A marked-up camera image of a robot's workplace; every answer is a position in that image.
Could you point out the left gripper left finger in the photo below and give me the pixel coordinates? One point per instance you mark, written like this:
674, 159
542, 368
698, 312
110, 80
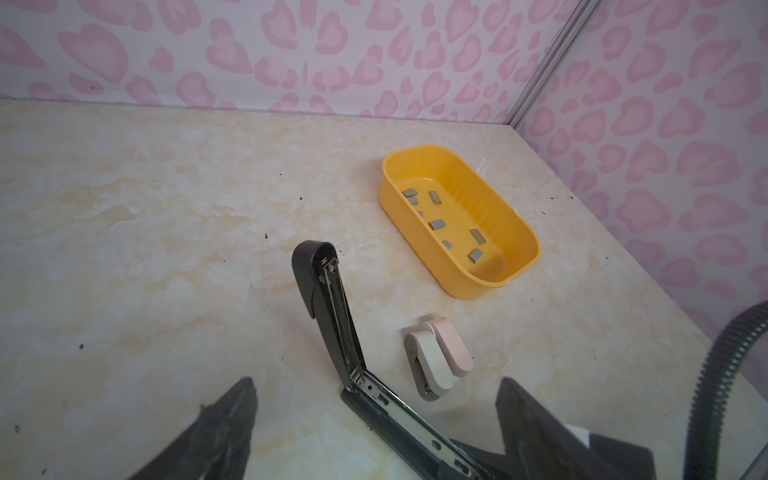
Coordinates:
216, 445

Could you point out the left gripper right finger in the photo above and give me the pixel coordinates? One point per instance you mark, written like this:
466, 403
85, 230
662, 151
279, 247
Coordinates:
538, 446

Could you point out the black stapler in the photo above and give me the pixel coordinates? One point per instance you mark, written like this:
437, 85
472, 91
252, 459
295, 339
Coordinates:
430, 454

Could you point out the yellow plastic tray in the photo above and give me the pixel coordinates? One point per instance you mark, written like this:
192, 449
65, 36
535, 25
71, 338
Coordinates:
468, 202

